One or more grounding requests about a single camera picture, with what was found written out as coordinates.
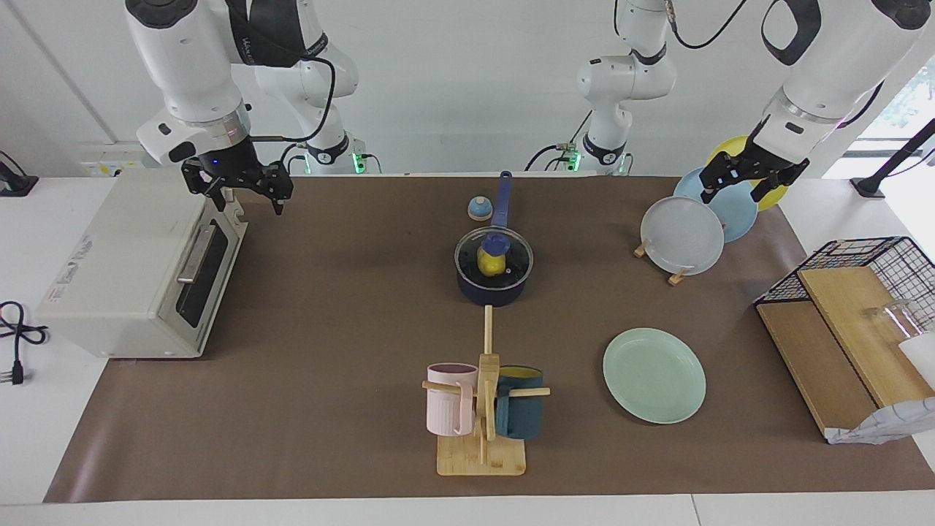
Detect glass lid with blue knob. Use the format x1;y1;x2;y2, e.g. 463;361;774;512
454;226;535;288

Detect yellow plate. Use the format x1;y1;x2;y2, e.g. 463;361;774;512
706;136;790;213

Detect light blue plate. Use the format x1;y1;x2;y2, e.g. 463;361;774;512
673;167;759;244

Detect grey plate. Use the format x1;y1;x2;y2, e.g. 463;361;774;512
641;196;725;276

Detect wooden plate rack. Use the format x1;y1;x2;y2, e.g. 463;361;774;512
633;237;692;286

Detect pale green plate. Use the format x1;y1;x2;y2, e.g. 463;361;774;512
603;327;707;425

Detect white toaster oven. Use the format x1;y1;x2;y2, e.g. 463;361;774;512
35;168;249;359

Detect wooden shelf boards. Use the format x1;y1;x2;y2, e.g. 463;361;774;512
756;266;935;440

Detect clear glass cup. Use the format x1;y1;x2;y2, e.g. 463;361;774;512
866;300;923;342

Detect black clamp base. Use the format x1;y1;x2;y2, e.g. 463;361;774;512
0;150;39;199

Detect brown table mat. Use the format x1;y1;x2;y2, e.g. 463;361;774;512
44;175;935;503

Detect white cup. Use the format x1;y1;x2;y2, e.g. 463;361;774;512
898;332;935;389

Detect white checked cloth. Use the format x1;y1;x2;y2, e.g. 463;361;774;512
825;397;935;446

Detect pink ribbed mug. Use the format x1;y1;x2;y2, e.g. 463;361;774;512
427;363;479;438

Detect teal ribbed mug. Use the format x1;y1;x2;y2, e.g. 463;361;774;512
495;365;545;441

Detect wooden mug rack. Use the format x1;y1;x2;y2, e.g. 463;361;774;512
421;305;551;477

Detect black right base cable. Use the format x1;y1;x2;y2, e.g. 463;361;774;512
277;141;309;176

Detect black base cable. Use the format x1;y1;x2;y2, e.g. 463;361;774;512
277;141;309;176
525;110;594;173

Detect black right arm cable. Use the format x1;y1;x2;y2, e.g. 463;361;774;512
248;57;337;143

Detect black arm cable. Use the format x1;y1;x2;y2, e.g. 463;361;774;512
660;0;752;51
248;57;337;143

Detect white wall socket box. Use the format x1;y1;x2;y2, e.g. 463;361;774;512
79;142;158;178

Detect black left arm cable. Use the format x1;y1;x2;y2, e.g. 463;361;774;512
660;0;752;51

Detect black wire basket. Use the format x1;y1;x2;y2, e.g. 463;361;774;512
754;236;935;338

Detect black left base cable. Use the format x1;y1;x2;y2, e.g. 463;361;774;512
525;110;594;173

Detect dark blue handled pot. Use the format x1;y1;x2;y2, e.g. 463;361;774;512
454;171;535;308

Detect black power cord with plug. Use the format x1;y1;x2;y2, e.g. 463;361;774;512
0;301;49;386

